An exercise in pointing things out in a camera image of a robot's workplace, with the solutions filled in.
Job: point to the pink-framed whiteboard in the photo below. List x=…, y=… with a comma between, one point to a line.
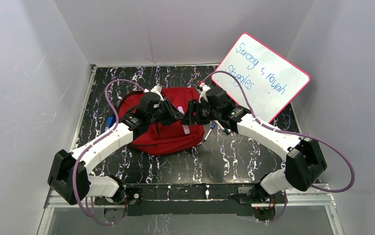
x=253, y=74

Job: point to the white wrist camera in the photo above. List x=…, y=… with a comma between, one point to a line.
x=157, y=89
x=202, y=89

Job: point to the blue-capped white marker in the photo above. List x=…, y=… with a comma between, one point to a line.
x=212, y=126

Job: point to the pink highlighter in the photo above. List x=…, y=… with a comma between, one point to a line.
x=182, y=122

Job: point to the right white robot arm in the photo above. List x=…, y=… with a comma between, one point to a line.
x=304, y=161

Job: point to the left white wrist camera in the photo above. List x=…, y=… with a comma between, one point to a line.
x=157, y=89

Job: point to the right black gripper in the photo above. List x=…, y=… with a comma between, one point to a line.
x=194, y=106

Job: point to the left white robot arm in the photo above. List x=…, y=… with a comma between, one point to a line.
x=70, y=171

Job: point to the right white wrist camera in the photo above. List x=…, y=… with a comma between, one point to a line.
x=202, y=89

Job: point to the grey light-blue stapler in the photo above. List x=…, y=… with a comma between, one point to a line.
x=227, y=131

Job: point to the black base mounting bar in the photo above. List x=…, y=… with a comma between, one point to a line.
x=152, y=199

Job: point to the red backpack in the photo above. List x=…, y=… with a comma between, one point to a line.
x=156, y=139

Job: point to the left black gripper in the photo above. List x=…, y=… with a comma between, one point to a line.
x=168, y=110

